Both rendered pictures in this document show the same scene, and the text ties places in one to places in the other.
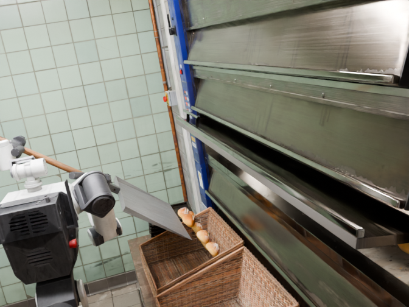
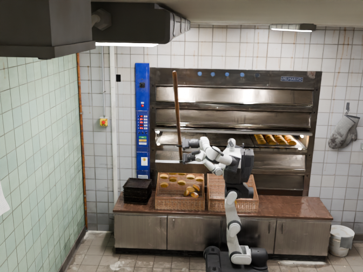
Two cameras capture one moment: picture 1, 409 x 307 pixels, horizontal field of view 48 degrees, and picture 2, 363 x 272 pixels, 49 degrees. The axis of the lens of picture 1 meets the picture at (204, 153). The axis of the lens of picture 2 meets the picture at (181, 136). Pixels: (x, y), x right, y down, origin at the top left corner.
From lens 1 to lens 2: 4.51 m
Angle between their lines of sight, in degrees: 72
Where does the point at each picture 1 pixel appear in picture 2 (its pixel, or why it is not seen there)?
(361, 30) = (297, 95)
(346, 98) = (289, 109)
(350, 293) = (278, 158)
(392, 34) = (307, 97)
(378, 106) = (301, 110)
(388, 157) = (302, 120)
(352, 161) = (291, 122)
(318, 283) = (264, 162)
